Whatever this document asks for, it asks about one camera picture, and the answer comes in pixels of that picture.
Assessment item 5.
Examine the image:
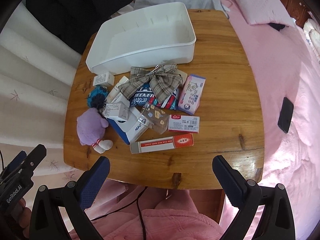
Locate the small black cloth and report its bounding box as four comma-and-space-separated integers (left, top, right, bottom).
269, 22, 287, 32

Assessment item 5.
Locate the bed with pink sheet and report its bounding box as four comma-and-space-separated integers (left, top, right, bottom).
215, 0, 320, 240

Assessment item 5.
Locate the small red and white box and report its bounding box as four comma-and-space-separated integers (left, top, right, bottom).
167, 114, 200, 133

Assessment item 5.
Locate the clear case with stickers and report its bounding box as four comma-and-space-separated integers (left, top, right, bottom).
138, 102, 170, 134

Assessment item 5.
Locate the plaid fabric bow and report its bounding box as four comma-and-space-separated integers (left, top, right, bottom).
118, 64, 183, 100

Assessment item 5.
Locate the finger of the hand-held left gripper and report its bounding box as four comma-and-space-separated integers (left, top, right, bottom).
24, 144, 47, 178
2, 151, 27, 178

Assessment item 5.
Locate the white leaf-print cloth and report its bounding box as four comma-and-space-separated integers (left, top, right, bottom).
0, 2, 83, 153

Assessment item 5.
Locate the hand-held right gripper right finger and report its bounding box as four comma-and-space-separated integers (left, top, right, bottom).
212, 155, 297, 240

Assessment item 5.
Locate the small white carton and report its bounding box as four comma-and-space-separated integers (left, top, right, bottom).
93, 72, 115, 87

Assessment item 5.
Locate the purple plush toy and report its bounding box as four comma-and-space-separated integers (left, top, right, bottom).
76, 107, 113, 154

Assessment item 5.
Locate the black phone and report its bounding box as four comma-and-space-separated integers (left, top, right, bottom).
277, 97, 294, 133

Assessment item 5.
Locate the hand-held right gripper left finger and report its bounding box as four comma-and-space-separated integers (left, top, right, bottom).
29, 156, 110, 240

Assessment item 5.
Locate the blue snack packet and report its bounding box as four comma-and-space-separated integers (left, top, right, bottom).
129, 84, 180, 111

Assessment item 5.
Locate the blue floral pouch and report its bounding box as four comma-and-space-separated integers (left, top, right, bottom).
87, 86, 108, 109

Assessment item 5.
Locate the pink pillow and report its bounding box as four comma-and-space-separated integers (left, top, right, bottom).
224, 0, 297, 28

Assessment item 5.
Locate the white and blue box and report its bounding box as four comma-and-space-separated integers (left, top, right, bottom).
107, 106, 148, 145

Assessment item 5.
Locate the white printed box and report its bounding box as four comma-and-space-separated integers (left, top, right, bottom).
104, 102, 130, 120

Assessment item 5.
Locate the person's left hand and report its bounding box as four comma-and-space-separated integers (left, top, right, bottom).
15, 198, 33, 233

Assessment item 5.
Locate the black cable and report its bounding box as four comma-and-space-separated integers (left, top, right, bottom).
90, 186, 148, 240

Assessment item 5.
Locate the white plastic bin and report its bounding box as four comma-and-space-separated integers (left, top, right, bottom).
85, 2, 197, 75

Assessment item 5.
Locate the pink cartoon box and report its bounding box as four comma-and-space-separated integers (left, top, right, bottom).
178, 74, 207, 115

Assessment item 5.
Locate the red and white toothpaste box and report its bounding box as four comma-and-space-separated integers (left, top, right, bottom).
129, 133, 194, 154

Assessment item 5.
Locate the cartoon print quilt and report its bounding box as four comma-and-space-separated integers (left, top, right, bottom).
303, 18, 320, 63

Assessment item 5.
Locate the black puffer jacket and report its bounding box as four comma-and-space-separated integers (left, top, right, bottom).
25, 0, 139, 55

